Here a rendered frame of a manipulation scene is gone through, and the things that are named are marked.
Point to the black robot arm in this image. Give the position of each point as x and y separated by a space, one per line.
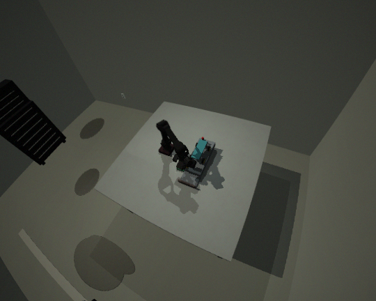
168 137

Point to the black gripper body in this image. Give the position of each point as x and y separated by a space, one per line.
175 158

